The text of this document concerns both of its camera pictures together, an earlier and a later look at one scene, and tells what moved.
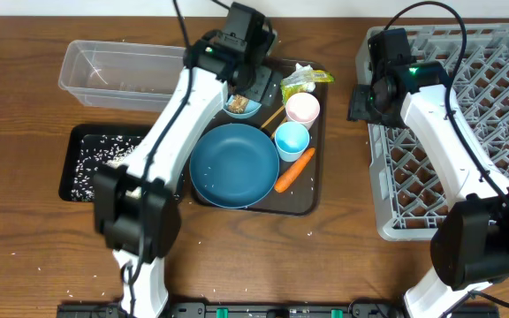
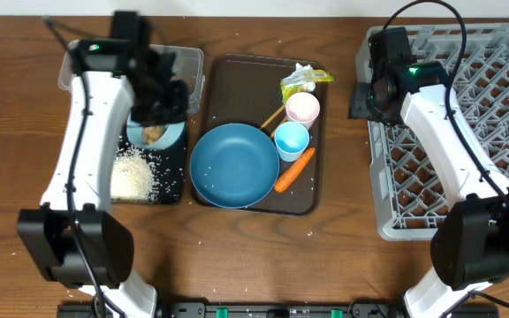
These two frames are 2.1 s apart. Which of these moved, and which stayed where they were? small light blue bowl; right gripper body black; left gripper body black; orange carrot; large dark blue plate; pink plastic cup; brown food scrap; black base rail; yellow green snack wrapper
Moved: small light blue bowl; brown food scrap; left gripper body black
Stayed: pink plastic cup; large dark blue plate; right gripper body black; orange carrot; black base rail; yellow green snack wrapper
